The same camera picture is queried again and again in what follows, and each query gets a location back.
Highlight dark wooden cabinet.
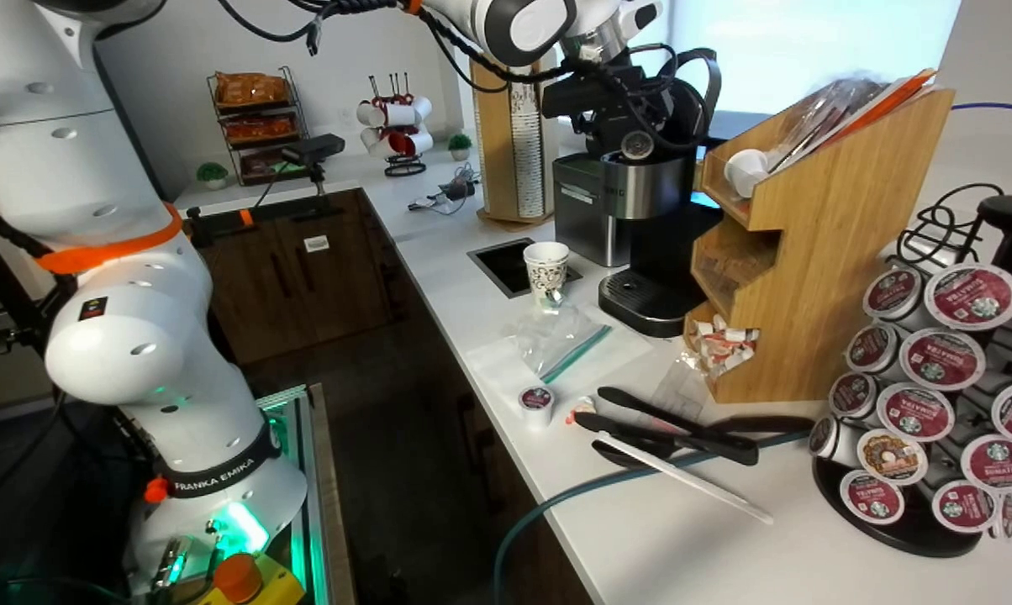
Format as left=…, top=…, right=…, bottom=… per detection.
left=195, top=186, right=414, bottom=365

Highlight black and white rod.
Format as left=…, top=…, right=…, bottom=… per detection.
left=590, top=432, right=776, bottom=527

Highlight green lit base frame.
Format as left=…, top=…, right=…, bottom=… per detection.
left=249, top=379, right=358, bottom=605

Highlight clear plastic sheet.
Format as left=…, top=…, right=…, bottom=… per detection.
left=463, top=330, right=600, bottom=419

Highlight brown lid coffee pod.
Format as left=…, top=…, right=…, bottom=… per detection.
left=855, top=428, right=932, bottom=486

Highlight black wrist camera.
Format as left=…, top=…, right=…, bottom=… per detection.
left=537, top=75, right=613, bottom=124

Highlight dark power cable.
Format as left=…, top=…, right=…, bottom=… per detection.
left=486, top=445, right=709, bottom=605

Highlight bright window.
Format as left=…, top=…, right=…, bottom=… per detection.
left=659, top=0, right=964, bottom=113

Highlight teal strip zip bag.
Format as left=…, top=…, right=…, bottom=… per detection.
left=517, top=310, right=618, bottom=385

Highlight dark lid white coffee pod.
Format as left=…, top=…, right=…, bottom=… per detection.
left=618, top=126, right=656, bottom=163

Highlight red white small packet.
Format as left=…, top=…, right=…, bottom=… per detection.
left=565, top=392, right=602, bottom=430

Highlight wire snack rack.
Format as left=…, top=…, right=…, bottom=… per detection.
left=205, top=67, right=305, bottom=187

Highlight black flat rod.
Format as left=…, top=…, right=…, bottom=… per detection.
left=572, top=407, right=699, bottom=457

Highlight white creamer tub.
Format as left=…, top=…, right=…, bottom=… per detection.
left=720, top=144, right=776, bottom=201

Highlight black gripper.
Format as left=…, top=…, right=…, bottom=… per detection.
left=575, top=42, right=672, bottom=154

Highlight wooden condiment organizer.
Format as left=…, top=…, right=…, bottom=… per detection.
left=681, top=67, right=959, bottom=407

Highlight orange packet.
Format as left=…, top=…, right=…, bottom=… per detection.
left=852, top=63, right=937, bottom=126

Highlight bundle of tea packets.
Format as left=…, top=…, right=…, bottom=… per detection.
left=765, top=69, right=920, bottom=170

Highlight patterned paper cup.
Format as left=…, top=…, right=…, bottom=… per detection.
left=521, top=239, right=575, bottom=314

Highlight black handheld device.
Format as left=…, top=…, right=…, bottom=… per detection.
left=281, top=131, right=350, bottom=187

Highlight blue cable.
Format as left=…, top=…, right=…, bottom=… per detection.
left=953, top=96, right=1012, bottom=122

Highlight yellow emergency stop box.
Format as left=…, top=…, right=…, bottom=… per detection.
left=195, top=550, right=305, bottom=605

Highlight black wire pod carousel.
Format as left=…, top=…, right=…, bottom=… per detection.
left=806, top=178, right=1012, bottom=560

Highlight pile of creamer cups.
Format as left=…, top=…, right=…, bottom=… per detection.
left=681, top=312, right=765, bottom=379

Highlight wooden counter cabinet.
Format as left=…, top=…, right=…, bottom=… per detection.
left=396, top=255, right=600, bottom=605

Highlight black tongs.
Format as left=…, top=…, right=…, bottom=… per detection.
left=595, top=382, right=818, bottom=468

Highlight black coffee maker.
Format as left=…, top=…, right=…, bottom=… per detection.
left=583, top=42, right=733, bottom=337

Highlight stack of paper cups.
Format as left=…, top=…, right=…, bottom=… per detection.
left=509, top=63, right=548, bottom=217

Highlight steel rimmed counter chute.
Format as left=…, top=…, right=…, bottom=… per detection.
left=468, top=231, right=585, bottom=298

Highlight mug rack with mugs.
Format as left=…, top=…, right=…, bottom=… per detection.
left=354, top=69, right=438, bottom=181

